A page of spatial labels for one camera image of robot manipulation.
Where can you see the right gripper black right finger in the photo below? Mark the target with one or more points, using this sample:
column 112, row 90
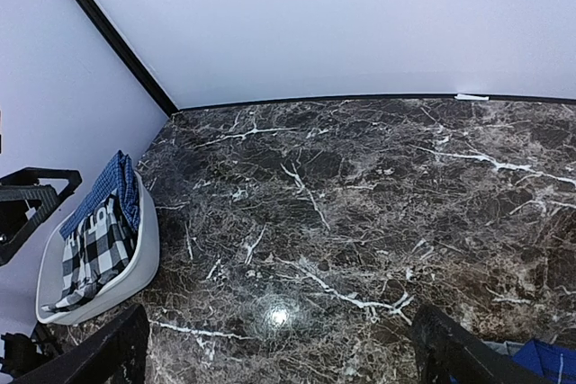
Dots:
column 446, row 352

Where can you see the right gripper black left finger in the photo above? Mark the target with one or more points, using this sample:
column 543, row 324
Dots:
column 116, row 353

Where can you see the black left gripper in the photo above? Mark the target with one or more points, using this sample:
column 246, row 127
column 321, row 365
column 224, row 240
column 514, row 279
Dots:
column 28, row 198

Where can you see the black white checked shirt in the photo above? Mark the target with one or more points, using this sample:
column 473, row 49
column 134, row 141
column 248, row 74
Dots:
column 94, row 254

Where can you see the grey plastic bin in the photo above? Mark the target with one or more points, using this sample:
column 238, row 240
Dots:
column 138, row 274

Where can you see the small-check blue shirt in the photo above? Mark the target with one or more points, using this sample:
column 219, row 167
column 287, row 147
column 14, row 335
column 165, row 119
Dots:
column 118, row 178

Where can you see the blue plaid folded shirt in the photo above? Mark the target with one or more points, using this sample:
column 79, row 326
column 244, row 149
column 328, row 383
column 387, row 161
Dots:
column 551, row 361

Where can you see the white tape scrap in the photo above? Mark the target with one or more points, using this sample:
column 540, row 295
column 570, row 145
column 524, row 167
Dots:
column 472, row 98

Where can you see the black corner frame post left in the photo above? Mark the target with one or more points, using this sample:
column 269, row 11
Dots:
column 127, row 56

